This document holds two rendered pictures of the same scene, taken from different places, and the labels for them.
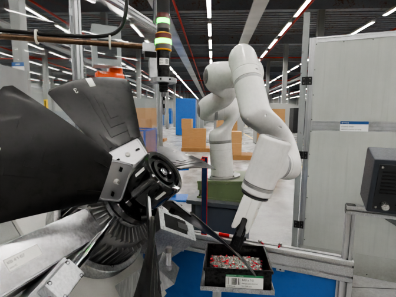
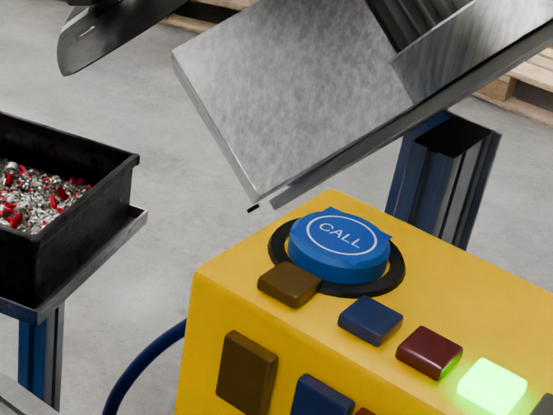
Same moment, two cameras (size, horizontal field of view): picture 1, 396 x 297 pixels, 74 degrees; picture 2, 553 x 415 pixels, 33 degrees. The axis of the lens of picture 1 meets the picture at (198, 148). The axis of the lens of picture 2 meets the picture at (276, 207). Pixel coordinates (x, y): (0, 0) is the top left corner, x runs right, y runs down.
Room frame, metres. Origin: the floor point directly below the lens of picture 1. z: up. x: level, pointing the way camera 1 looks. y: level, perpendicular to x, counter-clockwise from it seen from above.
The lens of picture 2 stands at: (1.46, 0.23, 1.27)
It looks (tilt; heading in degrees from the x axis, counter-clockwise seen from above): 30 degrees down; 190
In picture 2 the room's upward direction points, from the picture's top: 10 degrees clockwise
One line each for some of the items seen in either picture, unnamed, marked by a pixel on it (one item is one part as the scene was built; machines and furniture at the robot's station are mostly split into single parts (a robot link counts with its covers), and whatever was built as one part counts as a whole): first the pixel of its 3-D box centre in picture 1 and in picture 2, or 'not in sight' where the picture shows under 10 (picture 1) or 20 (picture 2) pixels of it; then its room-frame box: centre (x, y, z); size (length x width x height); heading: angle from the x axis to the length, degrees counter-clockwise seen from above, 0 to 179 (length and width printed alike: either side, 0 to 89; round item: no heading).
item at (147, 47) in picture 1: (159, 63); not in sight; (0.73, 0.10, 1.49); 0.09 x 0.07 x 0.10; 104
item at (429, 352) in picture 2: not in sight; (429, 352); (1.20, 0.24, 1.08); 0.02 x 0.02 x 0.01; 69
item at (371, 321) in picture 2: not in sight; (370, 320); (1.19, 0.22, 1.08); 0.02 x 0.02 x 0.01; 69
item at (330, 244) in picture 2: not in sight; (338, 249); (1.15, 0.20, 1.08); 0.04 x 0.04 x 0.02
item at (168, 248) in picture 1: (168, 257); not in sight; (0.69, 0.08, 0.96); 0.02 x 0.02 x 0.06
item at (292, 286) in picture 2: not in sight; (289, 283); (1.19, 0.19, 1.08); 0.02 x 0.02 x 0.01; 69
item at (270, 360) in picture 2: not in sight; (246, 375); (1.20, 0.18, 1.04); 0.02 x 0.01 x 0.03; 69
